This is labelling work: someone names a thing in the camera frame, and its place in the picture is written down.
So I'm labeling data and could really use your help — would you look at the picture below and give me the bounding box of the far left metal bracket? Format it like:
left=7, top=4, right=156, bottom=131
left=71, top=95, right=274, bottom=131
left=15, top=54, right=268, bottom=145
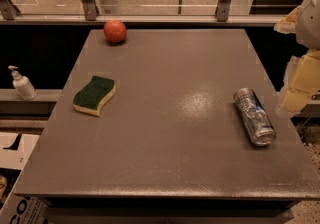
left=0, top=0, right=18, bottom=20

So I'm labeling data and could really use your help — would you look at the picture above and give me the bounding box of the silver redbull can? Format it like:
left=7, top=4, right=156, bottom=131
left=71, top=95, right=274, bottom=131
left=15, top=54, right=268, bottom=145
left=233, top=88, right=276, bottom=147

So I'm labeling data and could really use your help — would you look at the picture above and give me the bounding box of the white cardboard box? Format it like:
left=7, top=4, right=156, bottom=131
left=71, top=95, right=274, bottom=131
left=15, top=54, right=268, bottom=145
left=0, top=132, right=48, bottom=224

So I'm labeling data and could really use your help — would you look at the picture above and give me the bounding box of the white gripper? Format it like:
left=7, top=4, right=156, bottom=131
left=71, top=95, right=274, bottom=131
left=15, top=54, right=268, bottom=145
left=274, top=0, right=320, bottom=112

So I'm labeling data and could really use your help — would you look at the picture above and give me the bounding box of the red apple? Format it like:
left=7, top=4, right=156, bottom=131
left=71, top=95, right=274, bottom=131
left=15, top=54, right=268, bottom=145
left=104, top=20, right=127, bottom=43

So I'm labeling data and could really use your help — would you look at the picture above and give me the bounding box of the white pump bottle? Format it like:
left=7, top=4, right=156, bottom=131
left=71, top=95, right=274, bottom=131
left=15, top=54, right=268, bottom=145
left=8, top=65, right=37, bottom=100

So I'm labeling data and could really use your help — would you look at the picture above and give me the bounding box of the green yellow sponge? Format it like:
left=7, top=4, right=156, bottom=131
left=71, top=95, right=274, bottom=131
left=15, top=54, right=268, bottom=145
left=73, top=76, right=116, bottom=117

